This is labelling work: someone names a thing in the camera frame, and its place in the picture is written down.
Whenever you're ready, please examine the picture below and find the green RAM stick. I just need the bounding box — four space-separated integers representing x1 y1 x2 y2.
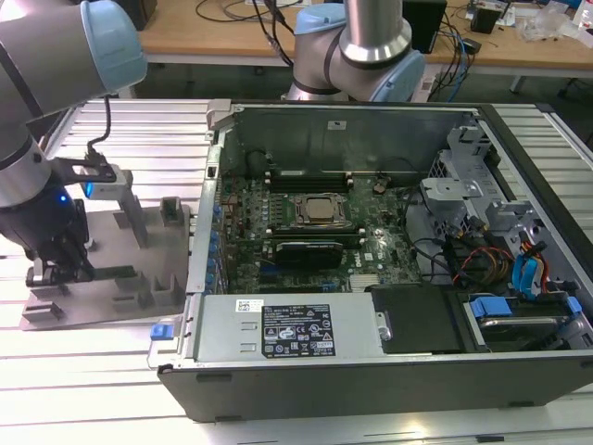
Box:
88 265 139 280

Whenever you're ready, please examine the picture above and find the RAM slot with white clips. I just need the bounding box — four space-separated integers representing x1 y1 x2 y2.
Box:
267 169 353 177
268 179 355 187
266 230 362 237
265 237 363 246

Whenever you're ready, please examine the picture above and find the grey parts rack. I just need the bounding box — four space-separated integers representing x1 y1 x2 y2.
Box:
20 169 195 331

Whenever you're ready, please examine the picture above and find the grey power supply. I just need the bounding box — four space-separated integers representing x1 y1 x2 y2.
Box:
191 292 388 364

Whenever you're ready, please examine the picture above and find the wooden desk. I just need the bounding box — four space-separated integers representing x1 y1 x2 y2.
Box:
137 0 593 81

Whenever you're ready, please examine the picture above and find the metal socket cover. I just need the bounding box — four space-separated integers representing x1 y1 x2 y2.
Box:
294 196 347 225

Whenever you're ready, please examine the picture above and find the black graphics card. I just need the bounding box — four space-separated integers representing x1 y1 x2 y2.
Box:
274 239 345 270

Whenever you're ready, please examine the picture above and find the black rating label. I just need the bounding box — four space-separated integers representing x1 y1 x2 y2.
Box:
261 303 333 360

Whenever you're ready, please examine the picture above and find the silver CPU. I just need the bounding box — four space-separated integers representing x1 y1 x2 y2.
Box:
309 198 333 222

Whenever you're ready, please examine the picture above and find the CPU socket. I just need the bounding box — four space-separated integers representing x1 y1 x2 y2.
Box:
288 193 351 230

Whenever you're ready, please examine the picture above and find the silver finned heatsink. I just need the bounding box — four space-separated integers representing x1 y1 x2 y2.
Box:
348 273 383 292

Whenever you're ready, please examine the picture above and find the black silver PC case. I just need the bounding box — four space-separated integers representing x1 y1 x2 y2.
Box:
146 98 593 424

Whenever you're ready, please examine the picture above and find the green motherboard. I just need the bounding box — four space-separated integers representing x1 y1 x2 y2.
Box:
210 173 430 297

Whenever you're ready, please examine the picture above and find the black plastic shroud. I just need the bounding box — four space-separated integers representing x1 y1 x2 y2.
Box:
367 283 467 356

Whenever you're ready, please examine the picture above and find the silver drive cage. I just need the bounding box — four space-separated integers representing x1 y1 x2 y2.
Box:
418 123 504 243

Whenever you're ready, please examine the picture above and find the tall black box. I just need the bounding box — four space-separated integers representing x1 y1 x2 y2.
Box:
401 0 448 55

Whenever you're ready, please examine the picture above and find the hard disk in blue carrier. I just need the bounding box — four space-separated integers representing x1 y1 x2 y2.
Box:
464 293 585 356

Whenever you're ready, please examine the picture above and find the small black box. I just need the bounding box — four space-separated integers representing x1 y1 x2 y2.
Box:
469 6 503 35

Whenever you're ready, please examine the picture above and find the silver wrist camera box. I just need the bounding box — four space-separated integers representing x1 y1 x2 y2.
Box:
53 156 134 202

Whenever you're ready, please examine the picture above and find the black camera cable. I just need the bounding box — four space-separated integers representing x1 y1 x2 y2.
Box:
85 92 115 161

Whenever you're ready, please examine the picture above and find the yellow red power wire bundle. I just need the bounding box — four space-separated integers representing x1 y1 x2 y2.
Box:
452 246 516 285

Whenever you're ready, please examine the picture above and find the blue data wire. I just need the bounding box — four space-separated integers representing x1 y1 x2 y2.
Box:
511 237 550 305

